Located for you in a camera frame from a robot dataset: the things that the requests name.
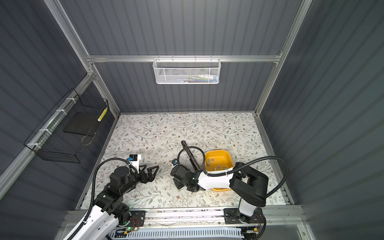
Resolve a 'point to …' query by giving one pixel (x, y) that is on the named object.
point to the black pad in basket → (83, 123)
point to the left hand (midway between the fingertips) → (152, 167)
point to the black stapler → (192, 159)
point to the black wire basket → (65, 133)
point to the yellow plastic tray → (216, 160)
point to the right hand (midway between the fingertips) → (178, 178)
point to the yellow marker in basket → (102, 114)
